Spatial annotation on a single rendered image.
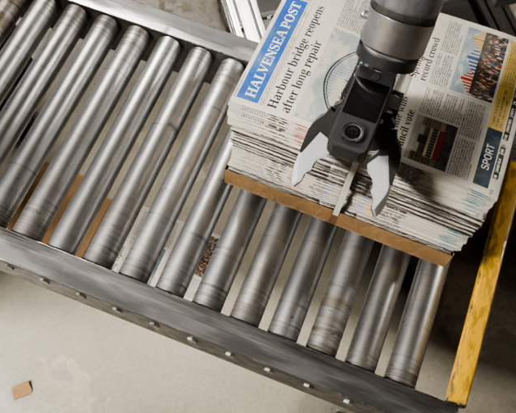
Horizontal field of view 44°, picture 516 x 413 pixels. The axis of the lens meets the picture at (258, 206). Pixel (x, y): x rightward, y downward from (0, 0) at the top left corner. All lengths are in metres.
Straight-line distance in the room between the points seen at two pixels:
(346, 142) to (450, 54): 0.33
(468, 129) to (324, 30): 0.25
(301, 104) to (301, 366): 0.40
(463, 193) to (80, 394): 1.27
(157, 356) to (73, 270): 0.80
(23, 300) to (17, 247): 0.85
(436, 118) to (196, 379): 1.13
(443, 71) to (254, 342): 0.49
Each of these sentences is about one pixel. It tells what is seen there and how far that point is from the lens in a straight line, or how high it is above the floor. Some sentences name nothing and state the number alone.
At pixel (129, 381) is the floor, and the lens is 1.82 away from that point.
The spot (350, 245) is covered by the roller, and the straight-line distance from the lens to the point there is 1.06.
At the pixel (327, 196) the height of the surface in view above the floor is 0.90.
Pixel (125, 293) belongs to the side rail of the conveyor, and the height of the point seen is 0.80.
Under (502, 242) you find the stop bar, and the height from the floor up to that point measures 0.82.
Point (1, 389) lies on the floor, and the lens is 1.90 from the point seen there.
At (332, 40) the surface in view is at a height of 1.04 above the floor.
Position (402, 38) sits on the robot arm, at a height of 1.23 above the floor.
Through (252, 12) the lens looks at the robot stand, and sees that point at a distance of 2.03.
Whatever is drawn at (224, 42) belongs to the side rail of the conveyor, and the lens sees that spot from 1.23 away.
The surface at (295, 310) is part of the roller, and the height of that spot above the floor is 0.80.
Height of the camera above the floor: 1.78
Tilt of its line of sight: 68 degrees down
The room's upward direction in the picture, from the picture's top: 5 degrees clockwise
